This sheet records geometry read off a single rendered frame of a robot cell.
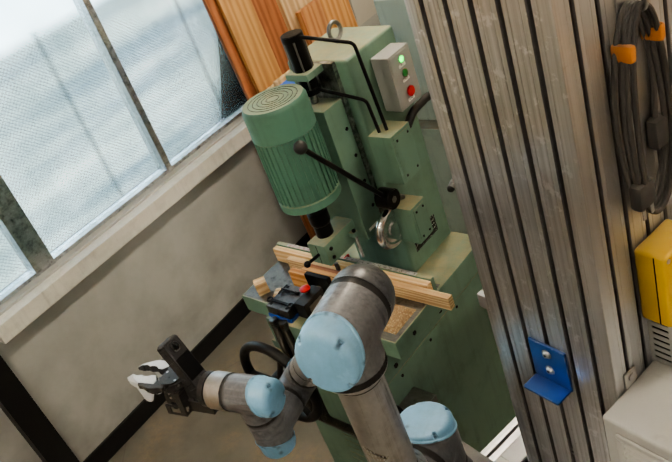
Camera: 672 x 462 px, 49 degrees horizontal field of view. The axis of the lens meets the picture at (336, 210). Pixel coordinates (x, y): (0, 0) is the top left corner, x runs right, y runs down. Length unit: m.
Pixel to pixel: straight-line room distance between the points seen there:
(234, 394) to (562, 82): 0.86
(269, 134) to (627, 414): 1.07
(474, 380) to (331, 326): 1.40
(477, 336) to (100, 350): 1.63
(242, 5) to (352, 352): 2.53
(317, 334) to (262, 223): 2.68
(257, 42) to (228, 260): 1.05
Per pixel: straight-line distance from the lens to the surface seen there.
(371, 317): 1.19
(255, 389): 1.44
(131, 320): 3.38
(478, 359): 2.49
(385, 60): 1.99
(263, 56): 3.54
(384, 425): 1.31
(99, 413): 3.41
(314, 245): 2.08
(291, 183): 1.93
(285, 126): 1.85
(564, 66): 0.92
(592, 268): 1.08
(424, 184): 2.26
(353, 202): 2.08
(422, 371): 2.23
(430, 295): 1.98
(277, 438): 1.52
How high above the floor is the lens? 2.17
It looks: 30 degrees down
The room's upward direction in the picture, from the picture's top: 21 degrees counter-clockwise
